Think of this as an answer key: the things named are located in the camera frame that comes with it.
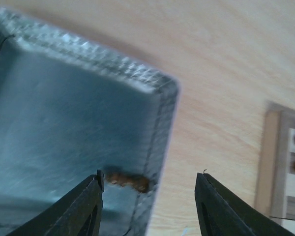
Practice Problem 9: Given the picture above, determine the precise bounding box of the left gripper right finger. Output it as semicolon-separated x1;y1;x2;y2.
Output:
195;173;293;236

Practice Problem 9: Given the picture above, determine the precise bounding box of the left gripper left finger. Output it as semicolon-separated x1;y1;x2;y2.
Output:
9;170;104;236

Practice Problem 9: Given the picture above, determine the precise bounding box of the wooden chess board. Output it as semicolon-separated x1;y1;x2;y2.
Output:
254;103;295;235

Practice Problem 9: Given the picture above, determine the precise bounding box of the left metal tin tray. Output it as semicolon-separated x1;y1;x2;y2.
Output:
0;7;179;236

